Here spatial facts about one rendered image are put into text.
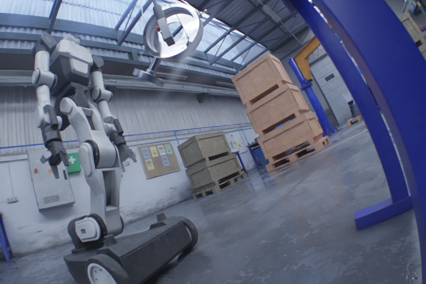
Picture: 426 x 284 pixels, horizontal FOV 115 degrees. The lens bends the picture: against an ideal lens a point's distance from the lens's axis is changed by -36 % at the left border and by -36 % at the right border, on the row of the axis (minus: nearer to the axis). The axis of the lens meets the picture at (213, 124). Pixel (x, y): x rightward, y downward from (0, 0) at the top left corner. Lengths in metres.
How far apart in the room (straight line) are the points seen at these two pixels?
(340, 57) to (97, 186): 1.02
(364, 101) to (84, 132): 1.11
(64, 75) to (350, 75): 1.29
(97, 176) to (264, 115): 3.57
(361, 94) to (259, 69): 3.77
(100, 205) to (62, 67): 0.77
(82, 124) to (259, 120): 3.55
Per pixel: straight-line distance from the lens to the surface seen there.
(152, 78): 1.17
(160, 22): 0.98
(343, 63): 0.61
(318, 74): 13.37
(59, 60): 1.35
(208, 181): 4.65
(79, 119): 1.11
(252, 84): 4.33
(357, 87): 0.60
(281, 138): 4.02
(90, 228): 1.07
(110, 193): 1.10
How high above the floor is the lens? 0.32
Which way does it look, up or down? 13 degrees up
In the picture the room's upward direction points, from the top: 23 degrees counter-clockwise
